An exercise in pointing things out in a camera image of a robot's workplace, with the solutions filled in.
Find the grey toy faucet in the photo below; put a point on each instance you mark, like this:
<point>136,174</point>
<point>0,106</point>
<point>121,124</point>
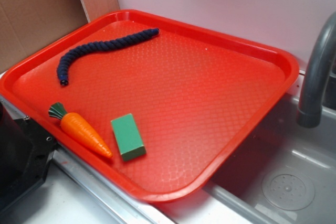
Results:
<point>318,88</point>

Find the red plastic tray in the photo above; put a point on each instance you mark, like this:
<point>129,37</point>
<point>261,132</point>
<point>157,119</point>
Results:
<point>195,95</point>

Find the orange toy carrot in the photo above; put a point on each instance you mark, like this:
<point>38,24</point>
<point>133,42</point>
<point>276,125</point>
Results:
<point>74,125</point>

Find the brown cardboard panel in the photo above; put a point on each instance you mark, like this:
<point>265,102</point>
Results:
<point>29,25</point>

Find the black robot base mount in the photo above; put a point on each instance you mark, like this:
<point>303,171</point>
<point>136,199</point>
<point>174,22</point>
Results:
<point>26,151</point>

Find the green rectangular block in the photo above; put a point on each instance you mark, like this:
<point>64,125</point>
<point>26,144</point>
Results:
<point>128,138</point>

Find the grey toy sink basin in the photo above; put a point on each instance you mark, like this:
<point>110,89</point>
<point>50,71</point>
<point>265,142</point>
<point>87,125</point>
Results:
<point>282,172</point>

